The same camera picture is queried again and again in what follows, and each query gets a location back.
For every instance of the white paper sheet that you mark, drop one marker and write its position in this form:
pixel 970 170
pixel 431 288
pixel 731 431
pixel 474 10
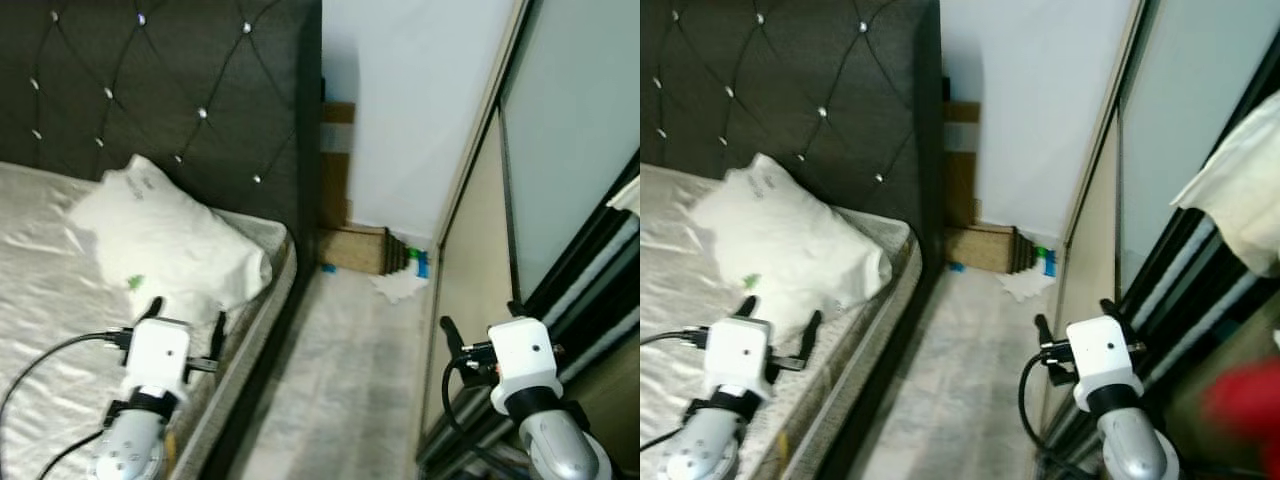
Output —
pixel 1028 287
pixel 400 288

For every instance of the white pillow with tree print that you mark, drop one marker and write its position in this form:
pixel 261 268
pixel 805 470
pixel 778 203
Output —
pixel 780 240
pixel 160 240

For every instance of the beige door panel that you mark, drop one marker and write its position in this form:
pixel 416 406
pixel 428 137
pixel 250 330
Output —
pixel 1090 270
pixel 470 270

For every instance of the blue and green bottle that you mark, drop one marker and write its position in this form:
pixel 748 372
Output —
pixel 420 262
pixel 1047 260

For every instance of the white quilted mattress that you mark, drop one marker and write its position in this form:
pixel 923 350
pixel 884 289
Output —
pixel 40 300
pixel 670 290

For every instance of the brown wooden box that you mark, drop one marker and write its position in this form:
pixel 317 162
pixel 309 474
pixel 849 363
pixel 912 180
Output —
pixel 980 250
pixel 355 250

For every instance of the white hanging cloth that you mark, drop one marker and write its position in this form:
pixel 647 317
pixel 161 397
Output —
pixel 628 197
pixel 1240 190

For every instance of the blurred red object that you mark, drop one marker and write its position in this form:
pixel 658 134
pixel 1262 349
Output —
pixel 1245 405

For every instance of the brown wooden board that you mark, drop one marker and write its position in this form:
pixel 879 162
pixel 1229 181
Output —
pixel 338 170
pixel 962 170

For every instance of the frosted glass sliding door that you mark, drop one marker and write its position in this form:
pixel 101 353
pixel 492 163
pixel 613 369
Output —
pixel 1170 120
pixel 570 120

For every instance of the dark tufted headboard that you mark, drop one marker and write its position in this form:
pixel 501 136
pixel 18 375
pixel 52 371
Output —
pixel 200 60
pixel 830 60

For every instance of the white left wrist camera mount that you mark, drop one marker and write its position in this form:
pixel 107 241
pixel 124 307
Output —
pixel 155 355
pixel 740 355

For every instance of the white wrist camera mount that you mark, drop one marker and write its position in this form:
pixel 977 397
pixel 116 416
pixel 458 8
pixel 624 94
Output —
pixel 1103 360
pixel 740 355
pixel 155 355
pixel 525 360

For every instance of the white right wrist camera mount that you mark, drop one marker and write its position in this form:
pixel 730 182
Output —
pixel 1103 360
pixel 525 360

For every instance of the dark bed frame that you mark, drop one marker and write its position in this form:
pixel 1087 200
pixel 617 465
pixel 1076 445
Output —
pixel 275 350
pixel 895 350

